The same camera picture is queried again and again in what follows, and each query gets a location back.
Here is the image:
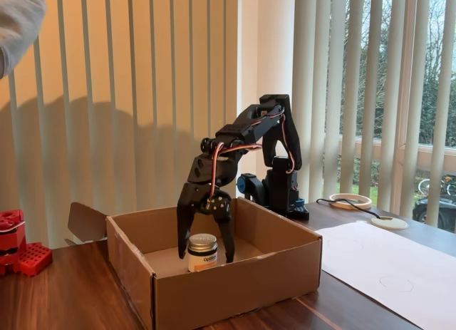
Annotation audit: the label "thin black cable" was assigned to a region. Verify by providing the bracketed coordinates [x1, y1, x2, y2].
[316, 197, 384, 221]

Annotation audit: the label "small jar with silver lid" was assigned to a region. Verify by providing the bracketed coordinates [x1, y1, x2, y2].
[187, 233, 219, 273]

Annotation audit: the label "white vertical blinds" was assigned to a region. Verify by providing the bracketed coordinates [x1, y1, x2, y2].
[0, 0, 456, 249]

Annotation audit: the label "red leader arm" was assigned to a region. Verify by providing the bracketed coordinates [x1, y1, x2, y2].
[0, 209, 53, 277]

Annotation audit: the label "white round cable grommet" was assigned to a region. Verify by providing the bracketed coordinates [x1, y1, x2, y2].
[370, 215, 410, 232]

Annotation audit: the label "dark car outside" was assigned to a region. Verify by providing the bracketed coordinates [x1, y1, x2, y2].
[412, 194, 456, 233]

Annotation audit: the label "bicycle outside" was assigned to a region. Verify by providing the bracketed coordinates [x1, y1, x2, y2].
[416, 175, 456, 197]

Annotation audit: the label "masking tape roll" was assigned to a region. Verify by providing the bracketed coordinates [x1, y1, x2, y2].
[328, 192, 373, 210]

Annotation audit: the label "open cardboard box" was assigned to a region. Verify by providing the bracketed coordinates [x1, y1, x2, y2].
[65, 197, 323, 330]

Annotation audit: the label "white paper sheet with circles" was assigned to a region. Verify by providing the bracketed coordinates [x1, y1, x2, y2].
[315, 220, 456, 330]

